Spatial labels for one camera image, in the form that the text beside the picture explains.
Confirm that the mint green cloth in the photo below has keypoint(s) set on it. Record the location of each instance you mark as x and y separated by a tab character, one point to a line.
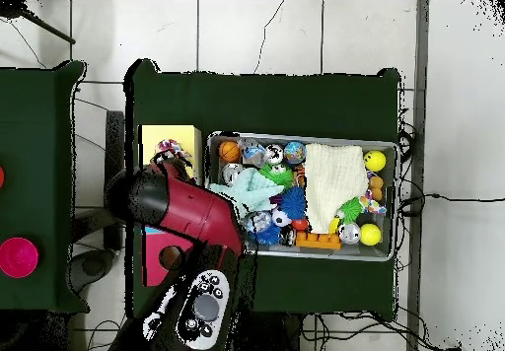
248	193

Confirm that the cream yellow cloth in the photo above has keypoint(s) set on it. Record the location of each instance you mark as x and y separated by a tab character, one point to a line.
331	185

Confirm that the colourful polka dot cloth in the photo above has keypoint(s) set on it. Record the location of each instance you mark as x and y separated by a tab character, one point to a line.
172	151

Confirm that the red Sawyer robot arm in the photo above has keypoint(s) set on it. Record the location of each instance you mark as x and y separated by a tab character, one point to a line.
189	209

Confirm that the wooden box with three holes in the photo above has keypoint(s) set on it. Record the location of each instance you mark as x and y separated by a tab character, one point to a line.
158	256

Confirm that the clear mesh bin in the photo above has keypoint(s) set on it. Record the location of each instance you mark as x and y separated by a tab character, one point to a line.
387	248

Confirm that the green fuzzy toy with eyes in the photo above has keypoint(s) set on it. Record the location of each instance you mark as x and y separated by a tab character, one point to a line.
278	175

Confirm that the silver can with open top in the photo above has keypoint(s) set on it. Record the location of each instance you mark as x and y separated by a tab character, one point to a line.
274	154

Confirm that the small orange basketball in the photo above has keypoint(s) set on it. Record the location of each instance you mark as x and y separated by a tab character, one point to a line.
230	151

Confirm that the small soccer ball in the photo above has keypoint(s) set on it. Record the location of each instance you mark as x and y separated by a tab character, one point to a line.
281	218

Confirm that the blue spiky ball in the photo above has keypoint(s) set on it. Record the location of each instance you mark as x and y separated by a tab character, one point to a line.
295	202
267	236

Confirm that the globe print ball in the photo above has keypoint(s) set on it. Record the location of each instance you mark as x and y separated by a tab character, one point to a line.
295	151

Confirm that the small red ball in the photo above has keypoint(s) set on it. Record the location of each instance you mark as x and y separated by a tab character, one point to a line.
301	224

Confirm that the orange toy brick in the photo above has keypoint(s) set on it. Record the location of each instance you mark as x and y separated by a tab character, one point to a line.
318	241

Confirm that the green spiky ball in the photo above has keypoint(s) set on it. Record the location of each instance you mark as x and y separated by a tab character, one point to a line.
351	209

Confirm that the orange plush toy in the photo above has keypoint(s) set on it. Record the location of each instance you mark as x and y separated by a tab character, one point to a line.
375	185

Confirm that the yellow smiley ball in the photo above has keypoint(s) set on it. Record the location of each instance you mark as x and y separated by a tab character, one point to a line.
374	161

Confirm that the plain yellow ball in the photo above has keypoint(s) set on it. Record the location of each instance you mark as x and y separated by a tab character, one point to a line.
370	234

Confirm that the side table with green cloth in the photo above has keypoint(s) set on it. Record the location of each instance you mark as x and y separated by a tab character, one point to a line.
39	169

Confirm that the pink disc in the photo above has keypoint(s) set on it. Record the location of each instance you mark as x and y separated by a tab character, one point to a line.
17	258

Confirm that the red disc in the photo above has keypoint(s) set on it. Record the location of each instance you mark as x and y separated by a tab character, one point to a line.
1	177

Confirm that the black tripod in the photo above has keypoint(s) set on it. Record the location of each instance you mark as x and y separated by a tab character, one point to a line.
12	9

